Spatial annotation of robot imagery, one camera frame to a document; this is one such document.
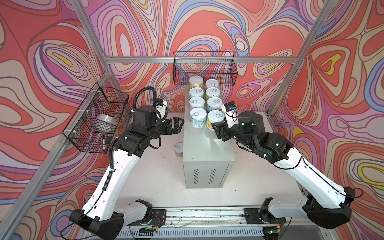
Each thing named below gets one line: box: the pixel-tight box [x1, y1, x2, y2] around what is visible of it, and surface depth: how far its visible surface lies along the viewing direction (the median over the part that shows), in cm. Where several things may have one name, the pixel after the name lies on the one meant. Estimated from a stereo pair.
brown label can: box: [189, 87, 204, 98], surface depth 76 cm
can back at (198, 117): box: [190, 107, 207, 129], surface depth 66 cm
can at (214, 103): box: [207, 97, 223, 112], surface depth 71 cm
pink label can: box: [205, 79, 219, 89], surface depth 80 cm
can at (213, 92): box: [205, 87, 221, 97], surface depth 76 cm
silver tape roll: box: [95, 114, 118, 129], surface depth 73 cm
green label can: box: [189, 75, 204, 89], surface depth 78 cm
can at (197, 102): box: [189, 96, 205, 108], surface depth 71 cm
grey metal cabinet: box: [182, 86, 236, 189], surface depth 64 cm
